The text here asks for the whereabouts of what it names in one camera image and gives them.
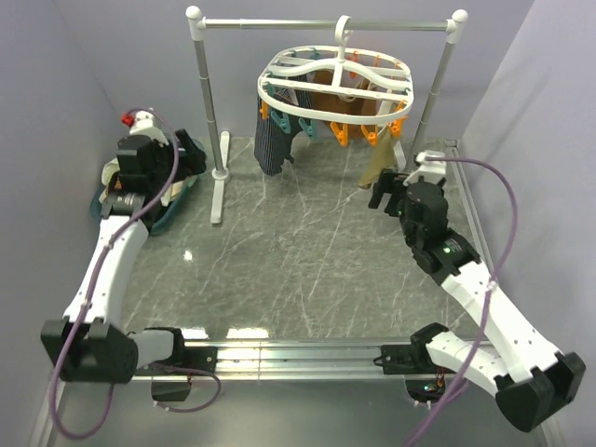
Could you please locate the brown orange underwear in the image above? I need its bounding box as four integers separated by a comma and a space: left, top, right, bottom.
309, 70, 377, 140

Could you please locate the khaki tan underwear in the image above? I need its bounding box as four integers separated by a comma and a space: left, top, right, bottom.
358, 129, 399, 190

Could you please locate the white silver clothes rack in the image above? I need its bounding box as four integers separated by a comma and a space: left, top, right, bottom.
185, 6, 468, 225

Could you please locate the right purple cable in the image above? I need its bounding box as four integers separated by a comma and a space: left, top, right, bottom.
402, 156, 519, 447

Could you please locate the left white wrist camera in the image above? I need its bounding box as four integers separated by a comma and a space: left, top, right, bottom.
121, 110, 167, 143

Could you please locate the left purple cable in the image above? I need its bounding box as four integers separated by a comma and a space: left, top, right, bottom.
48, 107, 223, 441

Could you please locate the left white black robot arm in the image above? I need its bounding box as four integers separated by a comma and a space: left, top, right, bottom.
40, 129, 207, 385

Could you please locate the navy striped underwear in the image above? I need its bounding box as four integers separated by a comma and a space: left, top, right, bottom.
253, 88, 312, 176

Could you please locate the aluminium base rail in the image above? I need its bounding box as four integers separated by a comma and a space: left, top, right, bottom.
32, 339, 453, 446

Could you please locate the teal plastic laundry basket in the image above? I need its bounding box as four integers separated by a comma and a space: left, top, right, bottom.
90, 141, 195, 236

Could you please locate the purple cable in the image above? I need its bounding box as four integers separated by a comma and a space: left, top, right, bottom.
402, 156, 519, 447
48, 107, 223, 441

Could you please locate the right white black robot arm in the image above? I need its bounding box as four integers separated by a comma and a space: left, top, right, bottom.
369, 169, 586, 432

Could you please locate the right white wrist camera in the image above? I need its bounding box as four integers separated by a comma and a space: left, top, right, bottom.
403, 151, 446, 186

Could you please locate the white round clip hanger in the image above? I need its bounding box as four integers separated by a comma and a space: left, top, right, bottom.
257, 15, 414, 146

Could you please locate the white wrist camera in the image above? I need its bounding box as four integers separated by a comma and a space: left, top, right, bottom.
121, 110, 167, 143
403, 151, 446, 186

